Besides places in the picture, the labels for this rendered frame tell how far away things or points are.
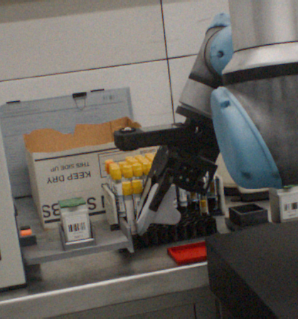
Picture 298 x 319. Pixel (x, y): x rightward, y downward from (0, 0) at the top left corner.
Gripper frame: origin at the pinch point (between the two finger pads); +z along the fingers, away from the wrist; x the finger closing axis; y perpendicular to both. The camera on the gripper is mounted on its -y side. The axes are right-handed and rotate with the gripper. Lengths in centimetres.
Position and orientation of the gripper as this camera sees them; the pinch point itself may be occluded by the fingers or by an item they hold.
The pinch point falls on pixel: (138, 226)
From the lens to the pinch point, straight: 119.4
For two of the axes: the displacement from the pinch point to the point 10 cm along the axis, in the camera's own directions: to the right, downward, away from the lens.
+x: -2.2, -2.1, 9.5
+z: -3.8, 9.2, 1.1
